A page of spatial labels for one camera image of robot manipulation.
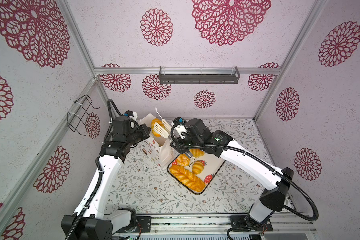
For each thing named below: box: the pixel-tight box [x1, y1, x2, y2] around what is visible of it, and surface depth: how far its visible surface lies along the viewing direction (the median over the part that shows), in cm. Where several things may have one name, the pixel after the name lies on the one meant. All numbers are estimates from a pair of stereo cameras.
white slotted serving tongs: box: [153, 118, 172, 139], surface depth 71 cm
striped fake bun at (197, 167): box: [192, 160, 204, 175], surface depth 92 cm
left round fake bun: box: [176, 153, 191, 167], surface depth 94 cm
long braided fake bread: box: [169, 165, 206, 192], surface depth 87 cm
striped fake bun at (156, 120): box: [151, 118, 165, 138], surface depth 73 cm
